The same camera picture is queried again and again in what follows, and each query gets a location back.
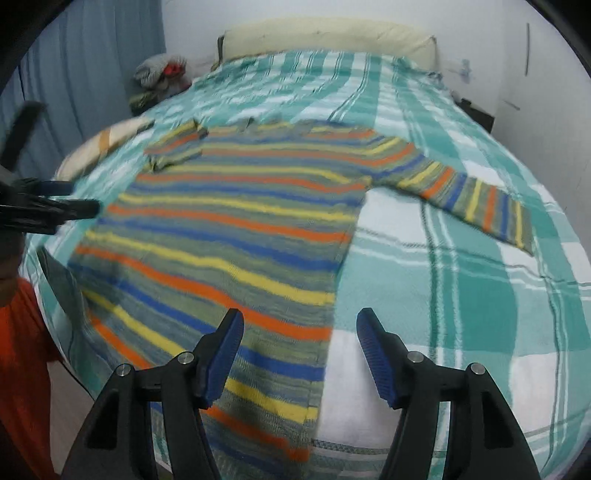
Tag striped knit sweater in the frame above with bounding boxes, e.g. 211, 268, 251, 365
40, 121, 532, 479

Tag orange fleece clothing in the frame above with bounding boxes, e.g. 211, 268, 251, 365
1, 279, 60, 479

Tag clothes pile beside bed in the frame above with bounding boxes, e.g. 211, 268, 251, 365
129, 54, 192, 116

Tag cream orange striped pillow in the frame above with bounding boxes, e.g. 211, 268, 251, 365
54, 116, 154, 181

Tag blue curtain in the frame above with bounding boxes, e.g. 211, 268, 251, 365
1, 1, 165, 179

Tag teal plaid bed cover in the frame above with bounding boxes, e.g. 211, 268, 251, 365
23, 50, 590, 479

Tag dark bedside table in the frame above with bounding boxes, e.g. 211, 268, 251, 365
456, 98, 495, 133

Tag white wardrobe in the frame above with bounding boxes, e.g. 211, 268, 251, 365
493, 1, 590, 249

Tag cream padded headboard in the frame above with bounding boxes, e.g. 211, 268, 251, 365
217, 17, 439, 71

